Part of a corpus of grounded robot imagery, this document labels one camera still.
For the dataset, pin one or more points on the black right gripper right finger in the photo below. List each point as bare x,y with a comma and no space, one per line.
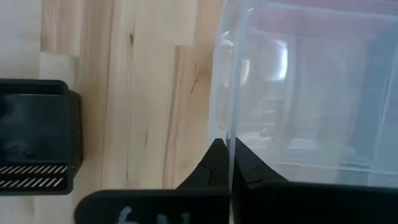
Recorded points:
311,205

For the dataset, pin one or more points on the black plastic mesh basket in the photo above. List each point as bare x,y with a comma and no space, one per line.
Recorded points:
34,124

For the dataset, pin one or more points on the clear plastic basket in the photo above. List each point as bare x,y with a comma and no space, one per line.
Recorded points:
311,109

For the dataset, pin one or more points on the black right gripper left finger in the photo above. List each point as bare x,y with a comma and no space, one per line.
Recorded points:
155,207

